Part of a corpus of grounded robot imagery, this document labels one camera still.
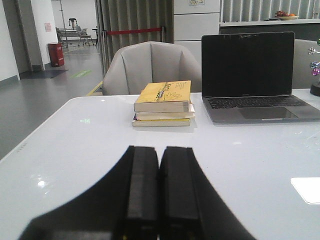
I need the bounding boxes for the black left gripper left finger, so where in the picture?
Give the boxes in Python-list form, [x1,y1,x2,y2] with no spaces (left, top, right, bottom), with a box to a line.
[19,146,159,240]

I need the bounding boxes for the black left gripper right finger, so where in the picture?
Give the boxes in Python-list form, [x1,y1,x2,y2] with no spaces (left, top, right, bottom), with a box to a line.
[159,146,254,240]

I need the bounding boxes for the yellow bottom book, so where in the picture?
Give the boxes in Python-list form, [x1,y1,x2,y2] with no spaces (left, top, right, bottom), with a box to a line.
[132,117,191,127]

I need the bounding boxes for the yellow book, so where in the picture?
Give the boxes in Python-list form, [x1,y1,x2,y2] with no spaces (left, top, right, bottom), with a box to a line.
[132,117,191,127]
[134,80,191,113]

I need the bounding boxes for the white middle book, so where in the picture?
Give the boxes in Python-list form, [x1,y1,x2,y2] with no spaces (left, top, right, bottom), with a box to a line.
[134,103,195,121]

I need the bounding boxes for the yellow top book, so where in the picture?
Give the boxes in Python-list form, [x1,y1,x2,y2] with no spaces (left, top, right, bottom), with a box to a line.
[134,80,191,113]

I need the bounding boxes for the grey laptop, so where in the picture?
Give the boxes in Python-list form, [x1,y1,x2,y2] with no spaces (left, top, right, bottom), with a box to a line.
[201,31,320,124]

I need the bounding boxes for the beige left armchair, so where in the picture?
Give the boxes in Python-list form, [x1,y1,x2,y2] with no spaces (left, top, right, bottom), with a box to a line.
[102,41,202,96]

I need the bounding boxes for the beige armchair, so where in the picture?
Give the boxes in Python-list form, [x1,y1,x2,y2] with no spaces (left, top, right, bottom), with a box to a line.
[102,41,202,96]
[292,39,320,89]

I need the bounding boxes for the red trash bin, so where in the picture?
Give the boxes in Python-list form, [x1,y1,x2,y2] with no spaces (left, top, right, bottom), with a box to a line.
[48,42,65,67]

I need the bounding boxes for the beige right armchair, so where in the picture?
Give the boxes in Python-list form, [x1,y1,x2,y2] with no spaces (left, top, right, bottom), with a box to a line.
[292,39,320,89]

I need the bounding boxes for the ferris wheel desk ornament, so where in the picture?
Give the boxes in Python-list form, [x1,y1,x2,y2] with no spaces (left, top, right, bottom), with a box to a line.
[307,47,320,97]

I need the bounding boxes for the red barrier belt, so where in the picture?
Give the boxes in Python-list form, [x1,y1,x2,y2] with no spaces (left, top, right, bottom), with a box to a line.
[101,26,166,36]

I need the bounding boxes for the metal cart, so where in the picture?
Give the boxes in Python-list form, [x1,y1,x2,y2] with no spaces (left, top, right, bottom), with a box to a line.
[55,18,97,47]

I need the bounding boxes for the white cabinet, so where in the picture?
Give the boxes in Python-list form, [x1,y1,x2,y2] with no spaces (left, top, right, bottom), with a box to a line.
[173,0,221,62]

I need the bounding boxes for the fruit bowl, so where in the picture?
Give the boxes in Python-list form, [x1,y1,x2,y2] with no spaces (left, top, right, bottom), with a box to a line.
[275,10,299,21]

